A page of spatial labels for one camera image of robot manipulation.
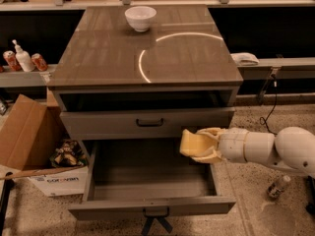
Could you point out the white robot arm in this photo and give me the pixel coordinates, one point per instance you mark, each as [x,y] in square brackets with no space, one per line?
[292,149]

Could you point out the colourful toy in box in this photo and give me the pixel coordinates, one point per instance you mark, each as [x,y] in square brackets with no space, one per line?
[68,154]

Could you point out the black pole at left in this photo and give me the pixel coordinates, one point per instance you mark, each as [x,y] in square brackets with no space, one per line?
[7,187]

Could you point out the white pump bottle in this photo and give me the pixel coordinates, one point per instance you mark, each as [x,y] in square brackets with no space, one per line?
[23,57]

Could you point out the white ceramic bowl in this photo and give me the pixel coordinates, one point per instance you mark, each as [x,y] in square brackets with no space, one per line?
[139,18]

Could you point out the brown cardboard box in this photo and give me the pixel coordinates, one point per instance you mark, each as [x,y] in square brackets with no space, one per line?
[30,135]

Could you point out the yellow sponge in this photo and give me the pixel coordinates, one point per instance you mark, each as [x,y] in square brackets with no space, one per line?
[196,144]

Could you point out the open middle drawer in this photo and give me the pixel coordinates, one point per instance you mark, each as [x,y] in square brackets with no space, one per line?
[147,177]

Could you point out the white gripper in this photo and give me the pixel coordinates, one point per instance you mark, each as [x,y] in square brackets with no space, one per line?
[232,145]

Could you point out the right red soda can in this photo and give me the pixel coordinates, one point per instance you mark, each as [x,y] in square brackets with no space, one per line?
[39,62]

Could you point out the clear plastic bottle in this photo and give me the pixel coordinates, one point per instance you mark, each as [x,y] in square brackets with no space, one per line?
[278,187]

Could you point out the closed top drawer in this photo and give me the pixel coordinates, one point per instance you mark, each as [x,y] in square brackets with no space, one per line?
[138,124]

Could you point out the grey drawer cabinet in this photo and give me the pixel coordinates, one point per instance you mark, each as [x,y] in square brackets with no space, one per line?
[180,62]

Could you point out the black stand at right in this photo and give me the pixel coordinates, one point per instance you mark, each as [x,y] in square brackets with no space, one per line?
[310,207]

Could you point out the left red soda can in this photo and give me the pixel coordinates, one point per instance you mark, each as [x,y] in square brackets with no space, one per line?
[10,58]

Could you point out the red soda can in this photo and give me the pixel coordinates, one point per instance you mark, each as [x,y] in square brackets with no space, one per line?
[39,62]
[10,58]

